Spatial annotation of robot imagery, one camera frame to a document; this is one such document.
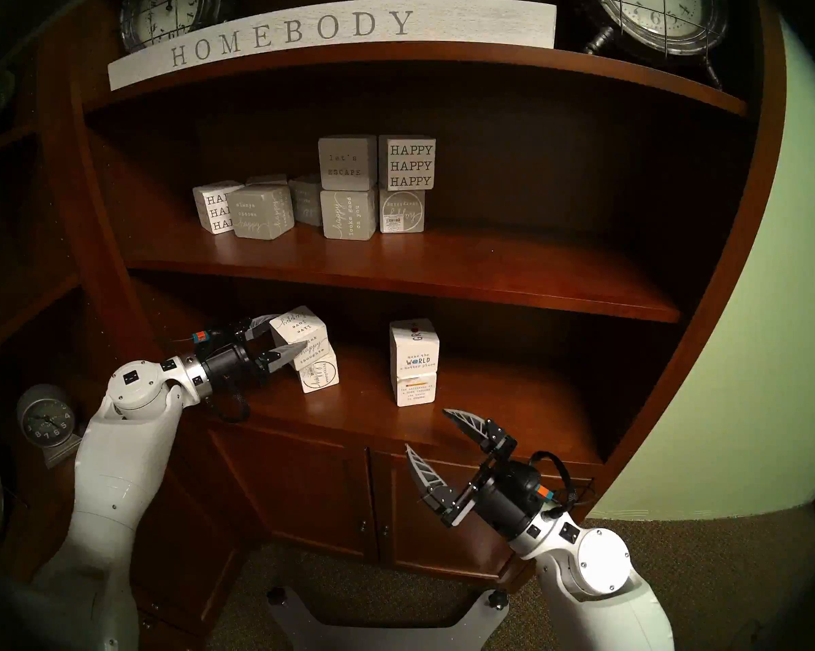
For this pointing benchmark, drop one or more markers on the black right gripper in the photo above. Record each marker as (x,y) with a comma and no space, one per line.
(505,494)

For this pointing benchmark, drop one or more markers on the grey happy looks good cube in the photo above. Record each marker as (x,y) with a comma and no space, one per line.
(346,215)

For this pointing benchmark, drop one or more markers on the dark wooden bookshelf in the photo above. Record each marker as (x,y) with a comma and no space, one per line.
(414,263)

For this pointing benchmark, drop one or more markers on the grey always choose happy cube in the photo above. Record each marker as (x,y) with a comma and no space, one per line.
(258,212)
(306,199)

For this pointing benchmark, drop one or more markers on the white GROW teacher cube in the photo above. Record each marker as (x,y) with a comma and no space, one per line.
(414,348)
(417,388)

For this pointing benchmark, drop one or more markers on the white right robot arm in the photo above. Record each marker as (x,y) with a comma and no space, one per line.
(604,561)

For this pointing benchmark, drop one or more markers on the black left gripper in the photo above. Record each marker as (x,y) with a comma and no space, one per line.
(231,368)

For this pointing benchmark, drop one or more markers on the white HOMEBODY wooden sign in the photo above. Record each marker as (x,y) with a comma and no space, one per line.
(312,32)

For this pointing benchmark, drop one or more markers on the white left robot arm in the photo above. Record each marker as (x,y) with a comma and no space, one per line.
(123,453)

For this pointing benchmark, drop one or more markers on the caged metal clock with stand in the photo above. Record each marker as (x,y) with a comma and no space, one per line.
(658,12)

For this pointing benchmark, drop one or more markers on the white happy everything cube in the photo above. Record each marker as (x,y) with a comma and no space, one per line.
(402,212)
(319,378)

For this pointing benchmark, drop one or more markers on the wooden cabinet door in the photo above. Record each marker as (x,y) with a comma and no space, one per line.
(397,541)
(299,487)

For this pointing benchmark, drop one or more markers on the small grey alarm clock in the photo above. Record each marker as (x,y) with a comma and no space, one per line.
(45,419)

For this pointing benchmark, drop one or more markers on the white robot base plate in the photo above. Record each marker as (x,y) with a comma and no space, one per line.
(299,622)

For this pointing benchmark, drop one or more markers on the black base knob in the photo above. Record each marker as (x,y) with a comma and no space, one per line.
(276,595)
(497,600)

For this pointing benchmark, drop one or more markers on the round caged metal clock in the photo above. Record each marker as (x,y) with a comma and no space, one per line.
(163,9)

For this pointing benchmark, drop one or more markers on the white think happy thoughts cube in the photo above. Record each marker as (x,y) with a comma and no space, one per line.
(299,327)

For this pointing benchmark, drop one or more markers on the white HAPPY print cube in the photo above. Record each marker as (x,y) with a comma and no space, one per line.
(207,205)
(411,165)

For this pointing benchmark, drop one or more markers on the grey lets escape cube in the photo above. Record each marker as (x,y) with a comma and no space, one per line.
(346,163)

